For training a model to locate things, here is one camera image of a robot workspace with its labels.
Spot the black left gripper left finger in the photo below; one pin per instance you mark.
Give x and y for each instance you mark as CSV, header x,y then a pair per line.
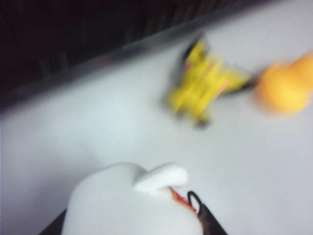
x,y
52,224

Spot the black mechanical keyboard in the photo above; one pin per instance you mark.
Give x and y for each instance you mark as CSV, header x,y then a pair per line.
x,y
73,36

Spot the white doll with red hat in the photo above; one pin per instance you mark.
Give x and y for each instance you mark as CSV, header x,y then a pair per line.
x,y
127,208

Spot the yellow Pichu figure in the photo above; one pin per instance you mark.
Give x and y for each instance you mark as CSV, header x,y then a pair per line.
x,y
203,83

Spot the yellow rubber duck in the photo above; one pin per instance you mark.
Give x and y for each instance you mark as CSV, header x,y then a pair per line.
x,y
286,85

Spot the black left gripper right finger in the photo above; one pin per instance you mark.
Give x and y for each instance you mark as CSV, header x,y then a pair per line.
x,y
209,220

